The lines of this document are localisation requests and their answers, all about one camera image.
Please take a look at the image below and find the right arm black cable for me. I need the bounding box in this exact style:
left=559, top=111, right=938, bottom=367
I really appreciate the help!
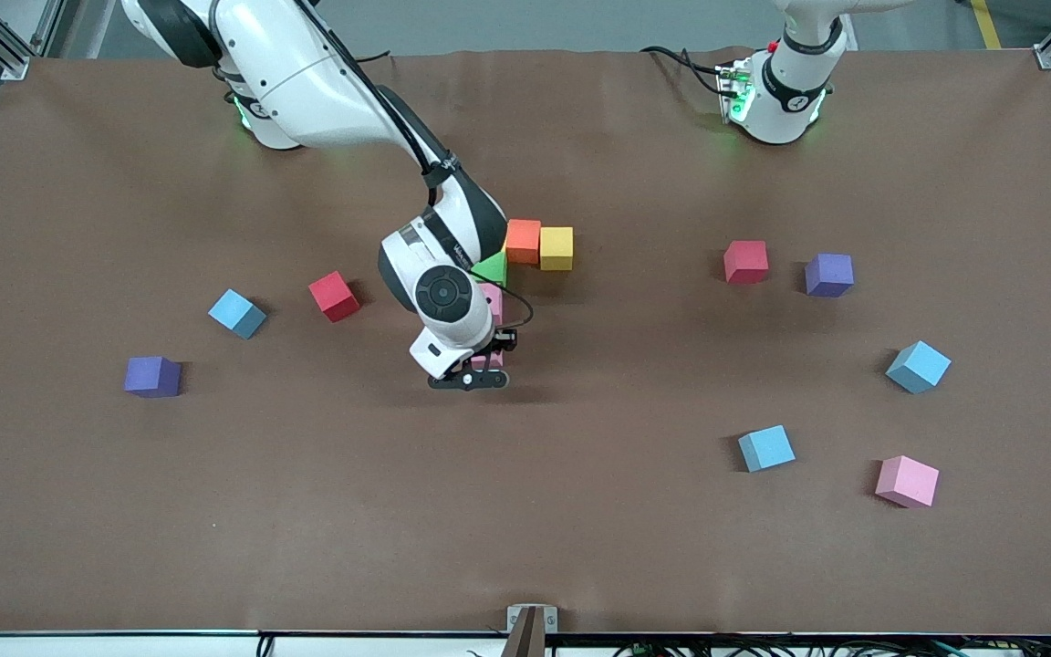
left=302, top=0, right=536, bottom=331

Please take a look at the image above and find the dark purple foam cube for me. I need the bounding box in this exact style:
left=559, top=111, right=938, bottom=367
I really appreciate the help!
left=123, top=356, right=182, bottom=400

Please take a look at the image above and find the rose red foam cube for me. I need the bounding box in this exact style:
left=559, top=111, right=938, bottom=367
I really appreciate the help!
left=723, top=240, right=770, bottom=285

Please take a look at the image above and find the metal table edge bracket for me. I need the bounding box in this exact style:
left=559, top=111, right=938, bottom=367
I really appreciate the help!
left=506, top=603, right=559, bottom=657

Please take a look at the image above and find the brown table mat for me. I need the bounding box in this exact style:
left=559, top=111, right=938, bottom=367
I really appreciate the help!
left=0, top=46, right=1051, bottom=637

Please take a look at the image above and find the green foam cube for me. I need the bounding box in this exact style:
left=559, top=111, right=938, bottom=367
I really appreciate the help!
left=471, top=251, right=509, bottom=289

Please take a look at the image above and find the left arm base cable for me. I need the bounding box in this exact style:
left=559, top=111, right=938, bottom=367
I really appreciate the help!
left=640, top=44, right=729, bottom=94

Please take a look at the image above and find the orange foam cube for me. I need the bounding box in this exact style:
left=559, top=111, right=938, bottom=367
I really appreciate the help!
left=506, top=218, right=543, bottom=266

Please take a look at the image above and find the light blue foam cube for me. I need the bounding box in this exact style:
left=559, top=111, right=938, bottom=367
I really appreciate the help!
left=208, top=288, right=267, bottom=340
left=885, top=339, right=952, bottom=395
left=737, top=424, right=797, bottom=474

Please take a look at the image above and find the violet foam cube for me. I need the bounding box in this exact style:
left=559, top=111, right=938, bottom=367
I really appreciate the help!
left=804, top=252, right=855, bottom=299

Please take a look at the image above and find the yellow foam cube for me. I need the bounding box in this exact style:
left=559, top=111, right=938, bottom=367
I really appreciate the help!
left=539, top=226, right=575, bottom=273

